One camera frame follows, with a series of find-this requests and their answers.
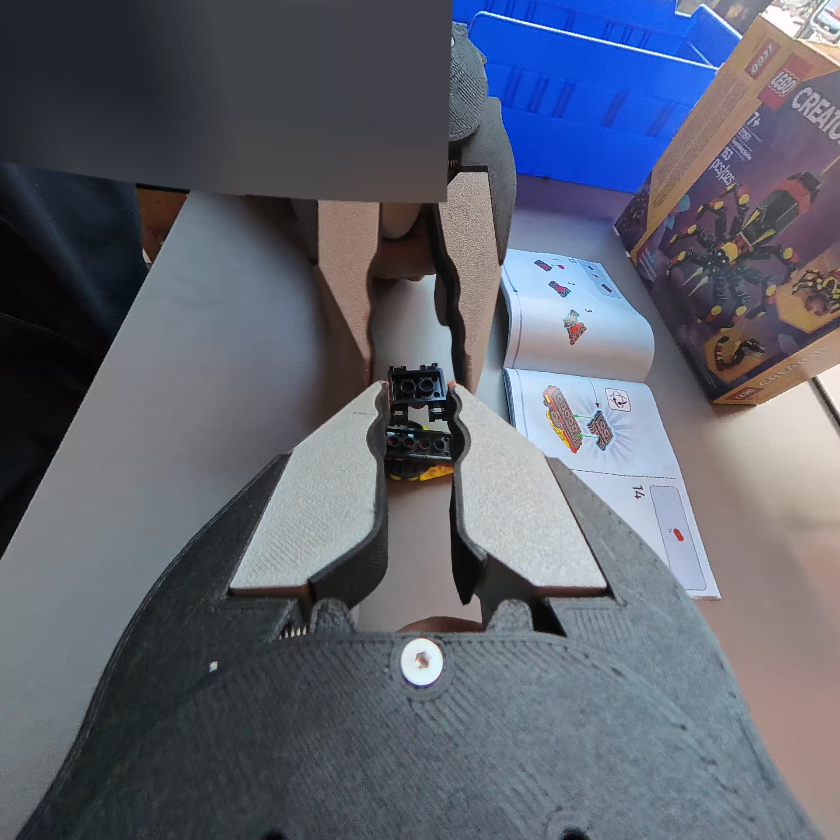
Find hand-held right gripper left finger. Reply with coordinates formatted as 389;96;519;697
227;381;391;611

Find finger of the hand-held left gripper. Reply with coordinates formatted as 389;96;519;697
430;169;506;392
317;199;385;385

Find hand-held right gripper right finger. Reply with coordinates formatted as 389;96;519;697
448;382;610;610

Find red yellow black lego assembly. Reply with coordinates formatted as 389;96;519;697
384;423;463;483

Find black lego brick piece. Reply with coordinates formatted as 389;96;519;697
386;363;455;422

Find lego instruction booklet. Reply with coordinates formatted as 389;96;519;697
499;248;721;601

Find lego set cardboard box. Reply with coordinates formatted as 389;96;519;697
615;14;840;404

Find person's left hand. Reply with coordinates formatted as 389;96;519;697
375;233;441;284

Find person's right hand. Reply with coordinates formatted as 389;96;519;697
395;616;488;636

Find blue plastic storage bin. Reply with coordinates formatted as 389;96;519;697
469;12;719;196
451;0;744;67

